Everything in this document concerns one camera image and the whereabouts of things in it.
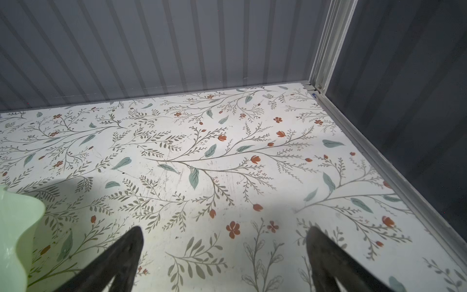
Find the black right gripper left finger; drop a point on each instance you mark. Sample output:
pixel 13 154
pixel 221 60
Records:
pixel 116 267

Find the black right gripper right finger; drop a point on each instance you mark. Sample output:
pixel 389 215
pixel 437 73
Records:
pixel 332 267

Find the pale green wavy fruit bowl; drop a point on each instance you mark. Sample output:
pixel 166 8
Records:
pixel 20 215

